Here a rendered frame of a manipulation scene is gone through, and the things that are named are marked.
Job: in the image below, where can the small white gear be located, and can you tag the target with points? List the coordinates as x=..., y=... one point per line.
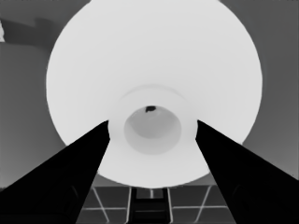
x=1, y=32

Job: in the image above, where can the large thick white disc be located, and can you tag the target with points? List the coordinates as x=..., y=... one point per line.
x=149, y=53

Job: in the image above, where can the dark robot body block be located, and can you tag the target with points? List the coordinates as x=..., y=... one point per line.
x=150, y=205

